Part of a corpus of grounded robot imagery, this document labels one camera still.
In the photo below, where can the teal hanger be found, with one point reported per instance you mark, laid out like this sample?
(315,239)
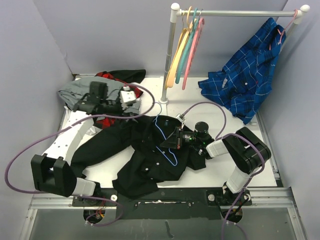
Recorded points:
(186,46)

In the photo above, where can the black button shirt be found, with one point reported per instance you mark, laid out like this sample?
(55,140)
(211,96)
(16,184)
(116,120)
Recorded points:
(149,164)

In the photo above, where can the grey shirt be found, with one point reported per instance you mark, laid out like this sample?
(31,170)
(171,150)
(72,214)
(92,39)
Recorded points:
(73,91)

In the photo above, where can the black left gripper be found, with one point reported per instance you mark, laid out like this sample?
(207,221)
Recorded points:
(131,120)

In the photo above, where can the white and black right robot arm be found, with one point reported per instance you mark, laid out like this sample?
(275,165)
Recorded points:
(247,151)

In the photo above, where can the blue plaid shirt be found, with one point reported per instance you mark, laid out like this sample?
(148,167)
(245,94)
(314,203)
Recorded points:
(245,81)

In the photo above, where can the silver white clothes rack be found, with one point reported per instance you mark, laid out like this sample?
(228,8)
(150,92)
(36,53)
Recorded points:
(176,12)

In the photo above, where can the yellow hanger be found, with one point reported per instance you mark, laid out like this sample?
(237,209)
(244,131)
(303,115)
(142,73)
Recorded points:
(178,45)

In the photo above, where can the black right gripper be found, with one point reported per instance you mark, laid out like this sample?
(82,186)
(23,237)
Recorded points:
(174,141)

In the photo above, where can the black garment at back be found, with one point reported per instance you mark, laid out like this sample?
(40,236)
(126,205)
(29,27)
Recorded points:
(129,76)

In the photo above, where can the red black plaid shirt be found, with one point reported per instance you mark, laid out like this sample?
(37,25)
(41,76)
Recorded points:
(107,122)

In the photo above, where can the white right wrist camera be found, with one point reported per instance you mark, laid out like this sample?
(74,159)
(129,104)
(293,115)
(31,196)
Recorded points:
(182,119)

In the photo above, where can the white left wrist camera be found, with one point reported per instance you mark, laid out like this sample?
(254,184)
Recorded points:
(127,96)

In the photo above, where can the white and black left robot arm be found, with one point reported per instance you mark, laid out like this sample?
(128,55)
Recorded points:
(51,171)

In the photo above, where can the white shirt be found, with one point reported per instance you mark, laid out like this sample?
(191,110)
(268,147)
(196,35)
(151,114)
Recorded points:
(89,113)

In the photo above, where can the beige hanger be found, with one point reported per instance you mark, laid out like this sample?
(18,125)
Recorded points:
(175,62)

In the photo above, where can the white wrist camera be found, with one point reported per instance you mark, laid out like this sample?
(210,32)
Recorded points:
(182,119)
(127,96)

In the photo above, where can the aluminium frame rail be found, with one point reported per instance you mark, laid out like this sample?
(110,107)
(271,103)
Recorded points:
(273,215)

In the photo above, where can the pink hanger holding blue shirt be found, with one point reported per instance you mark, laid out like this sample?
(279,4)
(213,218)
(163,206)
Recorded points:
(287,27)

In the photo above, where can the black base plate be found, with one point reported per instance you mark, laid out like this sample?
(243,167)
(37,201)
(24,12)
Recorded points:
(211,203)

